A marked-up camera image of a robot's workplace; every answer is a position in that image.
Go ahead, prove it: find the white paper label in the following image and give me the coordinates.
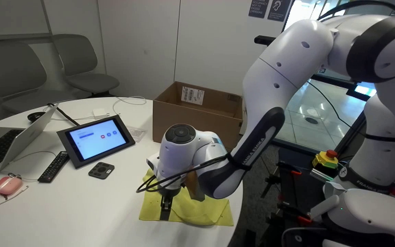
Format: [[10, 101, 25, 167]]
[[126, 126, 147, 143]]

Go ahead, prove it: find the black tablet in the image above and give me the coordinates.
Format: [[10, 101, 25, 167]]
[[56, 115, 136, 169]]

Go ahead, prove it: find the white charger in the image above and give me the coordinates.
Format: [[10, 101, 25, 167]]
[[93, 108, 110, 120]]

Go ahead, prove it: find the black clamp with red handle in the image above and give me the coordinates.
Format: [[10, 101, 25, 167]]
[[276, 202, 313, 227], [276, 161, 303, 176]]

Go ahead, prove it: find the black round puck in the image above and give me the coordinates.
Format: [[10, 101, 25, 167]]
[[27, 111, 46, 123]]

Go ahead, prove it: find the row of dark wall signs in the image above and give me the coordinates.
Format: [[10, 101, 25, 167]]
[[248, 0, 292, 22]]

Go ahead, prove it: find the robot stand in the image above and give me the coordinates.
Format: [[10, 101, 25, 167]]
[[246, 146, 395, 247]]

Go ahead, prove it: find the pink earbuds case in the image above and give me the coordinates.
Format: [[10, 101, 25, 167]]
[[0, 175, 24, 197]]

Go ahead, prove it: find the white cable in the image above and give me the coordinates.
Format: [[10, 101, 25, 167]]
[[108, 96, 147, 116]]

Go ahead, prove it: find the yellow red emergency stop button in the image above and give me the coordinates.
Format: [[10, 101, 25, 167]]
[[312, 149, 339, 169]]

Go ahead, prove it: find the black cable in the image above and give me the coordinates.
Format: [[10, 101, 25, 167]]
[[47, 103, 80, 126]]

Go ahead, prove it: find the camera on mount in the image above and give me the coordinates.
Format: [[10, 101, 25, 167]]
[[254, 35, 277, 46]]

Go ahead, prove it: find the long black remote control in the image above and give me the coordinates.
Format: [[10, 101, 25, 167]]
[[37, 151, 70, 183]]

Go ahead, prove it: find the small black button pad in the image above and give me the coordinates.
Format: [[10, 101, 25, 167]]
[[88, 162, 115, 180]]

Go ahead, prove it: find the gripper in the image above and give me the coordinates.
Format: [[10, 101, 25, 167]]
[[158, 183, 183, 212]]

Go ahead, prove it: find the yellow towel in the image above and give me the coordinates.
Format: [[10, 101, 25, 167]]
[[139, 168, 235, 227]]

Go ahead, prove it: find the cardboard box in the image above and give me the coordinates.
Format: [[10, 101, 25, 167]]
[[152, 81, 244, 152]]

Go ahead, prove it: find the row of grey chairs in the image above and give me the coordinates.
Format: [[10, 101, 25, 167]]
[[0, 33, 120, 115]]

